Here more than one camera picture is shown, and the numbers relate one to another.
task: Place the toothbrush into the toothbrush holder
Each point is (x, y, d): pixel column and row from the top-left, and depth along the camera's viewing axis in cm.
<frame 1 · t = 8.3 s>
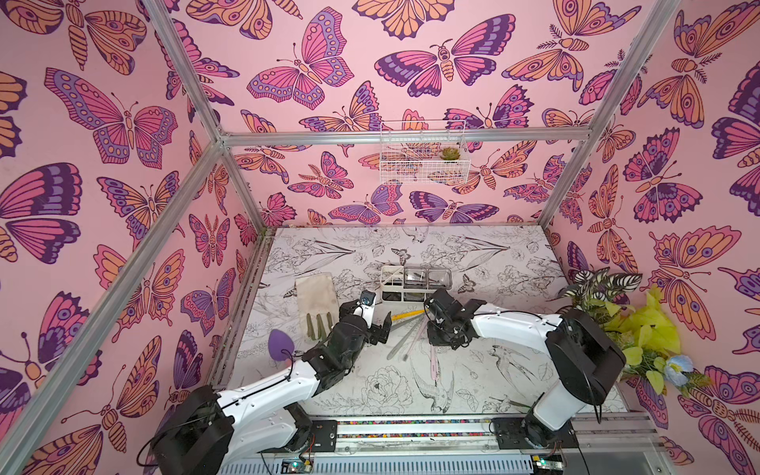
left hand: (377, 305, 82), fingers open
right hand: (433, 336, 90), fingers open
cream toothbrush holder: (412, 284, 105), on the table
yellow toothbrush: (405, 315, 97), on the table
grey toothbrush: (405, 339, 92), on the table
pink toothbrush: (433, 363, 87), on the table
beige gardening glove: (318, 304, 99), on the table
purple egg-shaped sponge: (277, 341, 91), on the table
artificial plant bouquet: (643, 332, 66), point 26 cm above the table

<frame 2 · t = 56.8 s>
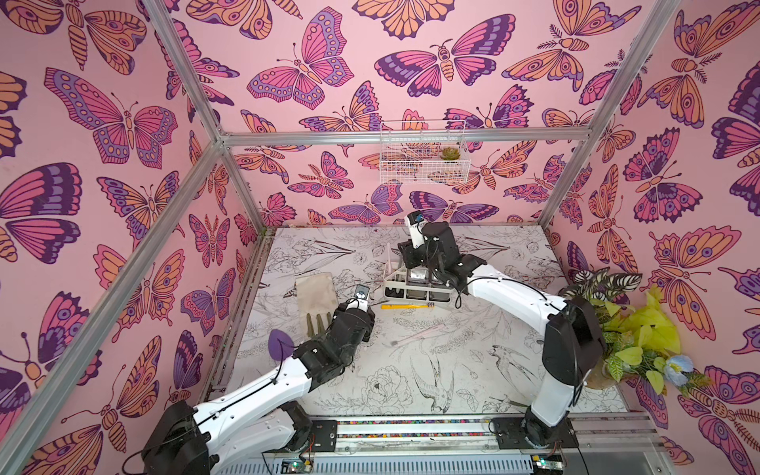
left hand: (363, 303, 80), fingers open
right hand: (406, 239, 86), fingers open
yellow toothbrush: (408, 306, 100), on the table
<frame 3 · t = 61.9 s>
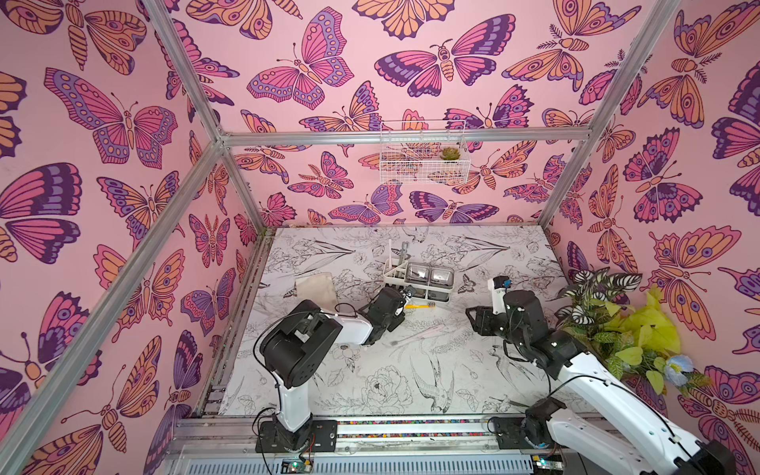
left hand: (396, 302, 98), fingers open
right hand: (475, 308, 80), fingers open
smoky clear cup left: (418, 273, 110), on the table
smoky clear cup right: (445, 272, 97), point 10 cm above the table
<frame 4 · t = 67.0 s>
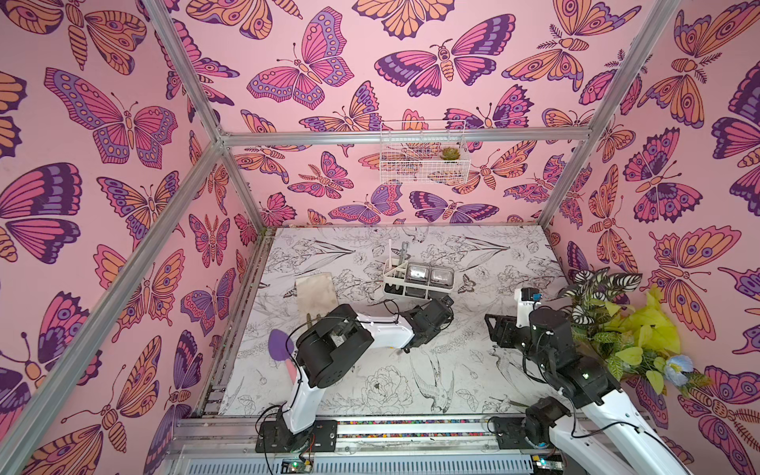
left hand: (428, 317, 95), fingers closed
right hand: (497, 315, 76), fingers open
